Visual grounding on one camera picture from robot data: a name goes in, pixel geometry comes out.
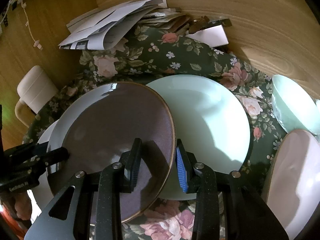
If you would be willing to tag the pink bowl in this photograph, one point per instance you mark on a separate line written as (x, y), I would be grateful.
(291, 188)

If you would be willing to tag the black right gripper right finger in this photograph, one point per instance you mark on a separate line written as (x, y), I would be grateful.
(198, 178)

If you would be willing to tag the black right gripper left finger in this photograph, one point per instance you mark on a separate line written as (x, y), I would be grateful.
(119, 177)

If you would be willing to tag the left hand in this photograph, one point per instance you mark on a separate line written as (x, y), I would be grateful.
(19, 208)

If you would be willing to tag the stack of white papers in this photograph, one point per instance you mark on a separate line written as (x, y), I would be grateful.
(102, 29)

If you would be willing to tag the white plate under brown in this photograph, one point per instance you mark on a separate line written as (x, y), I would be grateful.
(54, 135)

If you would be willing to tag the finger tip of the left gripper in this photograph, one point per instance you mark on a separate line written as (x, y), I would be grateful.
(56, 156)

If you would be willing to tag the dark brown plate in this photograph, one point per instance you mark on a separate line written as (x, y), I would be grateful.
(108, 128)

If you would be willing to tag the mint green bowl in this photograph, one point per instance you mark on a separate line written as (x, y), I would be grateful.
(293, 107)

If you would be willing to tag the mint green plate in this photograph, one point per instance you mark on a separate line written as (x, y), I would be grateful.
(210, 121)

